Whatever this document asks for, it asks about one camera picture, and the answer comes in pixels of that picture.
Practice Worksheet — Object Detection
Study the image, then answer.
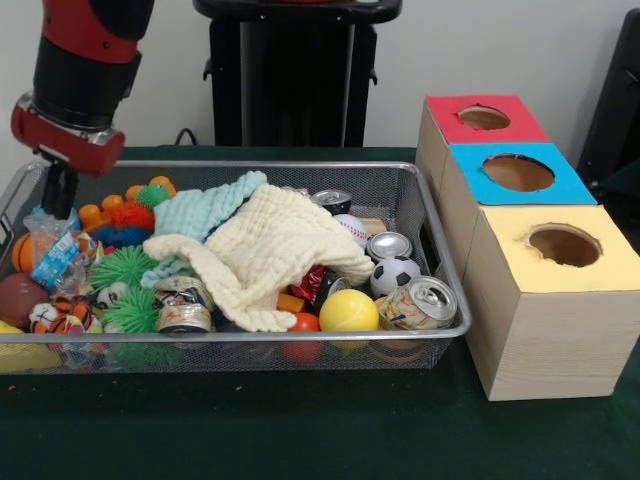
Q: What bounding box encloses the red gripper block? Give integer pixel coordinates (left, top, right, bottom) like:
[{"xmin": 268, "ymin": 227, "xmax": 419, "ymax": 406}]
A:
[{"xmin": 10, "ymin": 89, "xmax": 127, "ymax": 221}]

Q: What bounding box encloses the crushed clear plastic bottle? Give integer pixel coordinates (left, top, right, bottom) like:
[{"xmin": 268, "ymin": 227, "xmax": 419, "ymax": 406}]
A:
[{"xmin": 22, "ymin": 204, "xmax": 90, "ymax": 292}]

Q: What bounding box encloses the shallow mesh bin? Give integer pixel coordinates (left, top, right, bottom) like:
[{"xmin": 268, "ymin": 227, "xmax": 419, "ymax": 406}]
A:
[{"xmin": 0, "ymin": 159, "xmax": 473, "ymax": 374}]

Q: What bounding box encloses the wooden box with three holes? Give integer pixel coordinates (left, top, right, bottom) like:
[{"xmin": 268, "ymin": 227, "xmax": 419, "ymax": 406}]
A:
[{"xmin": 415, "ymin": 93, "xmax": 640, "ymax": 402}]

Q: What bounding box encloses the orange mini basketball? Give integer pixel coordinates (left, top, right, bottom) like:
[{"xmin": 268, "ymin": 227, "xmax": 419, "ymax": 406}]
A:
[{"xmin": 10, "ymin": 232, "xmax": 40, "ymax": 274}]

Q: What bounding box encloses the brown mini football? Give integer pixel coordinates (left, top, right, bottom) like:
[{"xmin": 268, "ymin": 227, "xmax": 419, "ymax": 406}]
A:
[{"xmin": 0, "ymin": 272, "xmax": 51, "ymax": 329}]

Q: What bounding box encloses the light blue knitted cloth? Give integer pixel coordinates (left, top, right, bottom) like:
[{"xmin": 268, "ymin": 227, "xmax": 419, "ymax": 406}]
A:
[{"xmin": 140, "ymin": 169, "xmax": 269, "ymax": 289}]

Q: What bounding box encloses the cream knitted cloth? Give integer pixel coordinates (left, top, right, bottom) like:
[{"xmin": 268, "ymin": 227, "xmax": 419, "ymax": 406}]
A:
[{"xmin": 142, "ymin": 182, "xmax": 375, "ymax": 333}]

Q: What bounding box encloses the small red ball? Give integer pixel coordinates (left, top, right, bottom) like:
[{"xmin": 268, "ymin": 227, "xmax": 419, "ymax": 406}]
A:
[{"xmin": 287, "ymin": 312, "xmax": 322, "ymax": 334}]

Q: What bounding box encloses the yellow tennis ball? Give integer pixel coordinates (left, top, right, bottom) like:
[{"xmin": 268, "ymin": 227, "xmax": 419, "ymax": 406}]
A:
[{"xmin": 318, "ymin": 288, "xmax": 380, "ymax": 333}]

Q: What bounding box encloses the silver drink can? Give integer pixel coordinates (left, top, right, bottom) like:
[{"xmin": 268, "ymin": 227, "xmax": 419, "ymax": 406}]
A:
[{"xmin": 365, "ymin": 230, "xmax": 414, "ymax": 261}]

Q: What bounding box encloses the dark green tablecloth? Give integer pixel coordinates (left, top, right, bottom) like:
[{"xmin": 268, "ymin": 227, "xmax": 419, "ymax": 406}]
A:
[
  {"xmin": 597, "ymin": 159, "xmax": 640, "ymax": 236},
  {"xmin": 0, "ymin": 144, "xmax": 640, "ymax": 480}
]

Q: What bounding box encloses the black and white soccer ball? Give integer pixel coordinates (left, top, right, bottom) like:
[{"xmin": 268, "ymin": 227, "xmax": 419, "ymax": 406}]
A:
[{"xmin": 369, "ymin": 255, "xmax": 422, "ymax": 299}]

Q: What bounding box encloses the printed drink can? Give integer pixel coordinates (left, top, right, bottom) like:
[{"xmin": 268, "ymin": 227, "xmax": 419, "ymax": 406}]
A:
[{"xmin": 378, "ymin": 275, "xmax": 459, "ymax": 331}]

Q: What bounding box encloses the black upright panel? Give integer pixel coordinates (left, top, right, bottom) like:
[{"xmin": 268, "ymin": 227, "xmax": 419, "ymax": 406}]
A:
[{"xmin": 574, "ymin": 7, "xmax": 640, "ymax": 189}]

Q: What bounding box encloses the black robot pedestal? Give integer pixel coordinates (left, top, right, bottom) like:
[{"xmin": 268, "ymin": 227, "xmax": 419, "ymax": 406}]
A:
[{"xmin": 192, "ymin": 0, "xmax": 404, "ymax": 147}]

